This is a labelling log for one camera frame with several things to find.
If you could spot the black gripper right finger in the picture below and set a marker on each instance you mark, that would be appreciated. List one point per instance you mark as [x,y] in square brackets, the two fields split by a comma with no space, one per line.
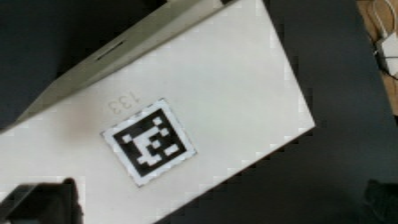
[380,200]

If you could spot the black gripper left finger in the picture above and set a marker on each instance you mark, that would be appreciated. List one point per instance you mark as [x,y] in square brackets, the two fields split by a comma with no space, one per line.
[40,204]

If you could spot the white cabinet top block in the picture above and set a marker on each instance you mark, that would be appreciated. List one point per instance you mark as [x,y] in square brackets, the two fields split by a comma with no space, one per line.
[168,125]

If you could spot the white power adapter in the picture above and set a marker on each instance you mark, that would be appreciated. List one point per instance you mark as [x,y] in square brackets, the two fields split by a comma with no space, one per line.
[387,53]

